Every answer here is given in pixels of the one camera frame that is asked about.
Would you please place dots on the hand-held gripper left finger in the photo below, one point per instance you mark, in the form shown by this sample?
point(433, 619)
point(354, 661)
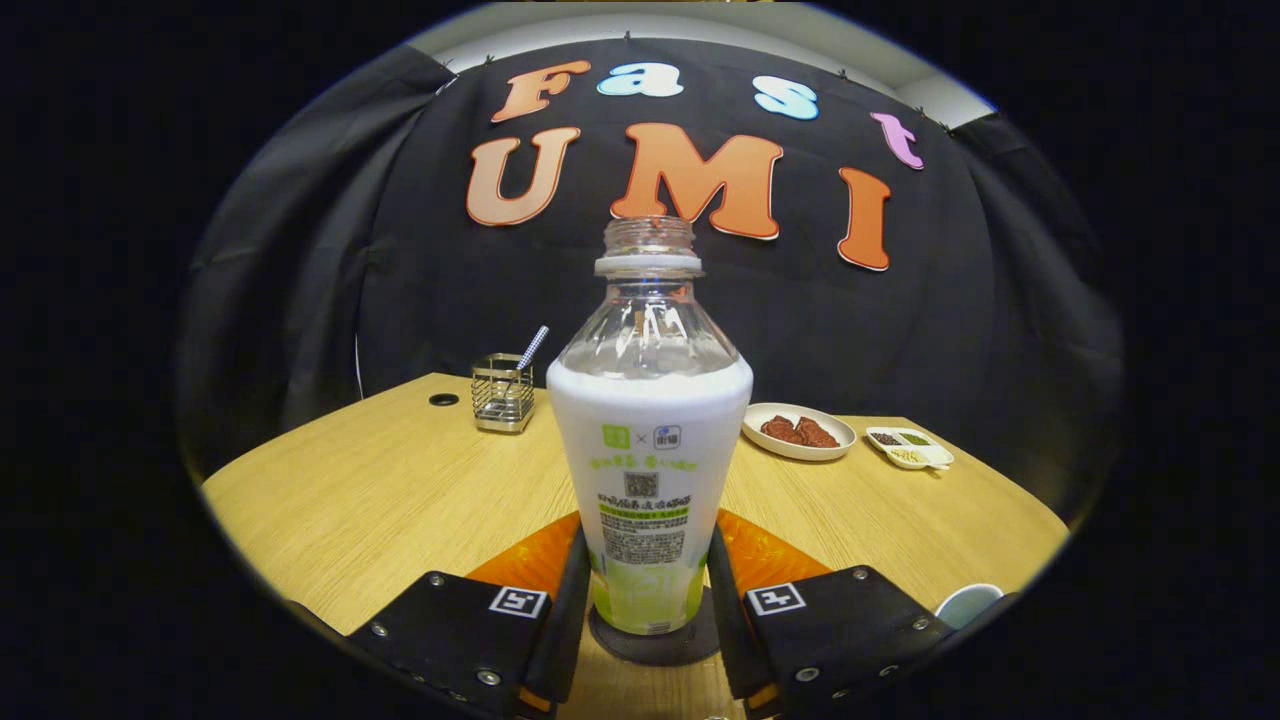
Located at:
point(570, 620)

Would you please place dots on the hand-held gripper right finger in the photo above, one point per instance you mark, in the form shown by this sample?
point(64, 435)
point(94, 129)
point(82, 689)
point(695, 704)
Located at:
point(727, 620)

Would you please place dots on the clear bottle with white label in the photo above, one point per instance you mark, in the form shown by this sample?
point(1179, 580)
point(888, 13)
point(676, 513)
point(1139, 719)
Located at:
point(645, 440)

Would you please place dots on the white round plate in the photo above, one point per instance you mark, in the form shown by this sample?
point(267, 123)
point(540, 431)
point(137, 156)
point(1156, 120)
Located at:
point(800, 452)

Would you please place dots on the red food pieces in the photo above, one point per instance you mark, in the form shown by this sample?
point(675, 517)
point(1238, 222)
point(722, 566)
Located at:
point(800, 432)

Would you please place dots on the wooden table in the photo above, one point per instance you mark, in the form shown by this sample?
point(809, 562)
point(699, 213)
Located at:
point(400, 490)

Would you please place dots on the white divided dish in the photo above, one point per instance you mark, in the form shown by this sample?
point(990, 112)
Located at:
point(910, 448)

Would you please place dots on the striped drinking straw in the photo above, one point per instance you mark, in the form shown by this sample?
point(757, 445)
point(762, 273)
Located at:
point(533, 346)

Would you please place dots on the black backdrop cloth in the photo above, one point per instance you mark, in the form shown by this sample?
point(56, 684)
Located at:
point(400, 280)

